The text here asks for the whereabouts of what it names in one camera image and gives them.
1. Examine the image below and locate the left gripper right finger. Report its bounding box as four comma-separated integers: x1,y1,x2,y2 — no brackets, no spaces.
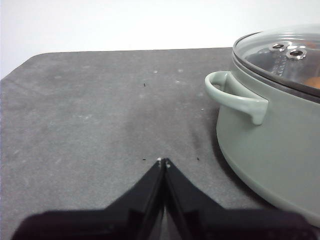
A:
163,157,320,240

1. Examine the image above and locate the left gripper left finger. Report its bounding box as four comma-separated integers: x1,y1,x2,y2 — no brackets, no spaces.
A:
10,158,166,240

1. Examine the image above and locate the green electric cooking pot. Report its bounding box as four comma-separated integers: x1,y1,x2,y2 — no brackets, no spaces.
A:
204,56,320,222

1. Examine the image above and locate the glass lid with green knob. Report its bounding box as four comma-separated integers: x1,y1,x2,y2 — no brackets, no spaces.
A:
232,23,320,98

